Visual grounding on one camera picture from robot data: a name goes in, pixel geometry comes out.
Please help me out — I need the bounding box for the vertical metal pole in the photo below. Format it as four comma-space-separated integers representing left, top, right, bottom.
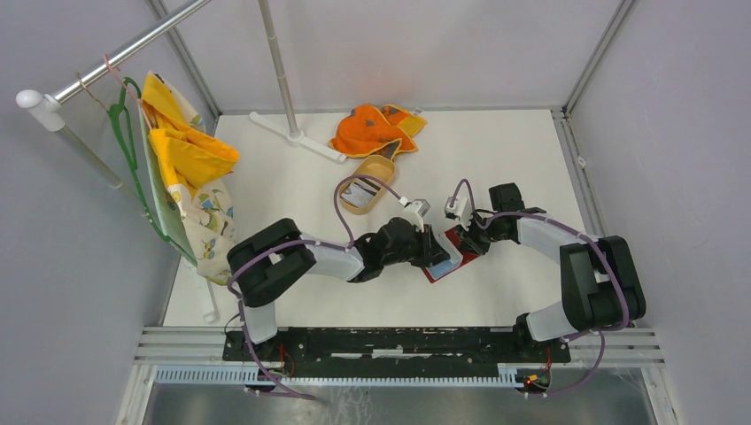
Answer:
258, 0, 301, 133

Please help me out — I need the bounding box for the purple cable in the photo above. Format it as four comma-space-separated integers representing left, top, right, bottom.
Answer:
449, 178, 631, 398
226, 173, 412, 402

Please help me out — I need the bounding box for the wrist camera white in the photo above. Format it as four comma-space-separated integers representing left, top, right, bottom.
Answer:
444, 196, 473, 230
399, 199, 430, 232

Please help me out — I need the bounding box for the orange yellow cloth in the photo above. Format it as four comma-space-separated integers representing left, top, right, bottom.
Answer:
329, 104, 428, 158

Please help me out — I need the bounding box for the silver VIP card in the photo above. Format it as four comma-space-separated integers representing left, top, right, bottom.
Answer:
340, 179, 380, 209

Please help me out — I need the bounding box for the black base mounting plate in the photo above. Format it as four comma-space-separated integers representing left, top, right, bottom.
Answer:
222, 328, 571, 378

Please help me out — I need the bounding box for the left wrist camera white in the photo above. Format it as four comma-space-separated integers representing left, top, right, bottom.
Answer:
399, 199, 430, 232

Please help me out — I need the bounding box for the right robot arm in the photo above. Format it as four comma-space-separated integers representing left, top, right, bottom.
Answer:
445, 183, 646, 361

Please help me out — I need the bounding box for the metal hanging rail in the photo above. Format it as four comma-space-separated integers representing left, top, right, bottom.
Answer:
15, 0, 211, 133

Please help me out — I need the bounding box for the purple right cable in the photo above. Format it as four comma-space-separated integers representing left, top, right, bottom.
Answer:
449, 178, 631, 398

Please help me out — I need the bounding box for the green clothes hanger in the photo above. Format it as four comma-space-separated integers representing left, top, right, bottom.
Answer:
108, 77, 197, 266

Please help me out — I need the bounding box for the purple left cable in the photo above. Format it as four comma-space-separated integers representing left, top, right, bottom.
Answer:
226, 173, 412, 402

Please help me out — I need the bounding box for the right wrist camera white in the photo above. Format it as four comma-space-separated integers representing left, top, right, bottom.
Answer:
444, 196, 473, 230

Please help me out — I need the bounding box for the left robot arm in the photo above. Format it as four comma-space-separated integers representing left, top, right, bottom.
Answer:
227, 218, 452, 361

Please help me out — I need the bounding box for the red leather card holder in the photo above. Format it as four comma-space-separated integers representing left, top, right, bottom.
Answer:
422, 228, 478, 283

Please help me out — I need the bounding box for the yellow patterned hanging cloth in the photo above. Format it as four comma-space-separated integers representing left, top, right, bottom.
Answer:
141, 72, 240, 286

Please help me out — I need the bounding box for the white rack stand base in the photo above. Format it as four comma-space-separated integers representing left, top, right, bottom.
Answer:
248, 112, 347, 164

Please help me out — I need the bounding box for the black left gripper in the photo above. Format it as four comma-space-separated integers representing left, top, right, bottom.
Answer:
383, 223, 450, 268

